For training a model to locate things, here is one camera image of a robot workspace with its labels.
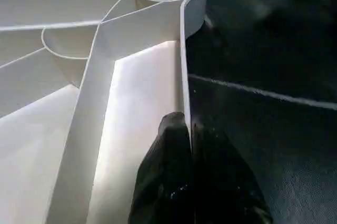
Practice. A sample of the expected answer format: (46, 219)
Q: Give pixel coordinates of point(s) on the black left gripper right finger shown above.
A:
(226, 187)

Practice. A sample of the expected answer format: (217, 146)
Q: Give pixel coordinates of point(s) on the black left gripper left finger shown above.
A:
(163, 182)

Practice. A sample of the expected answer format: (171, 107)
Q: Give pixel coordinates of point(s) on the white plastic table top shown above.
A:
(63, 103)

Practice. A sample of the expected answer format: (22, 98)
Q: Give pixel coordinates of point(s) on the black work mat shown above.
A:
(274, 103)

